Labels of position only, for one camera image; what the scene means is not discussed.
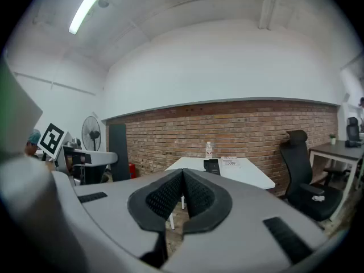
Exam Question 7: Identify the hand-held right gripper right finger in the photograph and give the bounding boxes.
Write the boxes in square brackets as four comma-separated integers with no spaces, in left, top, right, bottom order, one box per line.
[160,168,329,273]

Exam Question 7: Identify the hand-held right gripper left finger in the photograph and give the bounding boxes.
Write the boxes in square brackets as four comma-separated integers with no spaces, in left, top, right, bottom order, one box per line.
[52,168,185,269]

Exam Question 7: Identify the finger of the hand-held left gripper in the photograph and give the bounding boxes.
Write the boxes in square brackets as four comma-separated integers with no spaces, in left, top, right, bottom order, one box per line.
[72,149,119,167]

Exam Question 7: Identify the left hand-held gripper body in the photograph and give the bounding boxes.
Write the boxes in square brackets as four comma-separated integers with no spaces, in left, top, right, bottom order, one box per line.
[36,122,109,186]

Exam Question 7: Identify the black box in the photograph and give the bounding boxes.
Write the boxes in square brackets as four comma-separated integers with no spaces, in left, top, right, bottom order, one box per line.
[208,158,222,176]

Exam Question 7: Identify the black upright panel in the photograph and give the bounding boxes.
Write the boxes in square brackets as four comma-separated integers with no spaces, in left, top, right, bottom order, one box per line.
[108,123,131,182]

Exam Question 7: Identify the black standing fan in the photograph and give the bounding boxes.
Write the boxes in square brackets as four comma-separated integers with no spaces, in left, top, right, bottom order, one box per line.
[81,115,102,152]

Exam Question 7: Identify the white table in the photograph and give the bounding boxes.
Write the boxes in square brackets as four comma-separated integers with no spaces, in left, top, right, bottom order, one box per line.
[164,156,276,230]

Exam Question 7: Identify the flag print box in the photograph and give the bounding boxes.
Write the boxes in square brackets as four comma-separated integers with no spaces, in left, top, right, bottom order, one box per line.
[220,156,242,169]

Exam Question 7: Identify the black office chair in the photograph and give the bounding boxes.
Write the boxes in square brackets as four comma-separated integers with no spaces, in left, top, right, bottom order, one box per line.
[345,117,363,148]
[279,129,344,222]

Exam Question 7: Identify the dark top desk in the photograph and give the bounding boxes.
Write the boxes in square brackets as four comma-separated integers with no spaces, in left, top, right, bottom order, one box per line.
[308,139,364,222]

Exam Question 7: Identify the ceiling tube light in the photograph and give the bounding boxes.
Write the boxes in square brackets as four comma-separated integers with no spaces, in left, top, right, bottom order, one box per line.
[68,0,112,35]

